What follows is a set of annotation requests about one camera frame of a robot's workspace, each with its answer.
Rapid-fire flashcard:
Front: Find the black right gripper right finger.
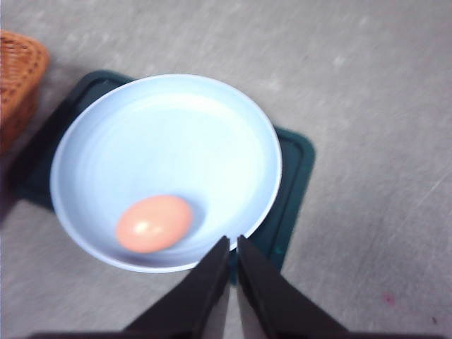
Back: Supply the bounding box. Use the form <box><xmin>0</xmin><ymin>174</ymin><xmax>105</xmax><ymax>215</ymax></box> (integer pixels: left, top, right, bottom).
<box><xmin>237</xmin><ymin>235</ymin><xmax>353</xmax><ymax>339</ymax></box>

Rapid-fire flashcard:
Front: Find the brown egg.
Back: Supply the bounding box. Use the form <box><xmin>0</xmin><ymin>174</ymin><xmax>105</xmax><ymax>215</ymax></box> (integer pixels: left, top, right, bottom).
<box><xmin>117</xmin><ymin>195</ymin><xmax>194</xmax><ymax>253</ymax></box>

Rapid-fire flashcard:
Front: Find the blue round plate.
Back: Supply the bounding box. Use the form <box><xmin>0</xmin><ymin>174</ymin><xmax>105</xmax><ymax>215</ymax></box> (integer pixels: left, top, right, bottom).
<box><xmin>50</xmin><ymin>74</ymin><xmax>283</xmax><ymax>272</ymax></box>

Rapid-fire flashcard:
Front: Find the brown wicker basket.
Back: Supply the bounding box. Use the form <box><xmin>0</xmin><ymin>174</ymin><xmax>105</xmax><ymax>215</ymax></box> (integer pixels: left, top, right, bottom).
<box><xmin>0</xmin><ymin>30</ymin><xmax>50</xmax><ymax>155</ymax></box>

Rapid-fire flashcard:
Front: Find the black rectangular tray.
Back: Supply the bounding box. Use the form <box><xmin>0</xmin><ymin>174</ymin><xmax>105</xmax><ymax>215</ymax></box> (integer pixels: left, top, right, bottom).
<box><xmin>12</xmin><ymin>71</ymin><xmax>316</xmax><ymax>272</ymax></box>

